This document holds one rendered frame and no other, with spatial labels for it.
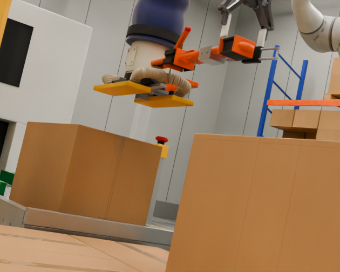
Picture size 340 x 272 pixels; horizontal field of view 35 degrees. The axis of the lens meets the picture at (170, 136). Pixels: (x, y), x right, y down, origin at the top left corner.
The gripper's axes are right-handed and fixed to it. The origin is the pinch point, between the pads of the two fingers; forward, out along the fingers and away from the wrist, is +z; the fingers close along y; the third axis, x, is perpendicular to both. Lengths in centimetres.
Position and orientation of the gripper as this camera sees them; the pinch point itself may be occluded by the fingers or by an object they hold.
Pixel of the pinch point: (242, 40)
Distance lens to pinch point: 165.3
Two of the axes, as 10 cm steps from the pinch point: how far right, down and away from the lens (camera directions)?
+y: -8.5, -2.3, -4.8
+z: -2.1, 9.7, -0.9
